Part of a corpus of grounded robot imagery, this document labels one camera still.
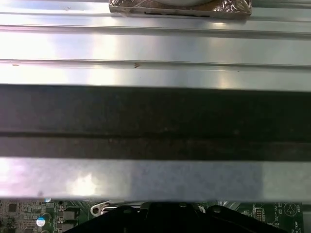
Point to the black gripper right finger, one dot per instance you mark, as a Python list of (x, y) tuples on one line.
[(213, 221)]

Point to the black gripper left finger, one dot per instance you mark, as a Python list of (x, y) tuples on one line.
[(145, 221)]

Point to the metal locking lever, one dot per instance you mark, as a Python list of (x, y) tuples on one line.
[(110, 205)]

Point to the green motherboard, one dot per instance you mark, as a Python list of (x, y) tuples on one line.
[(279, 216)]

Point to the black PC case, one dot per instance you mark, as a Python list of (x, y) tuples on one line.
[(155, 121)]

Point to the silver round capacitor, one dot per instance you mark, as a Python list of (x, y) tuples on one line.
[(47, 199), (40, 221)]

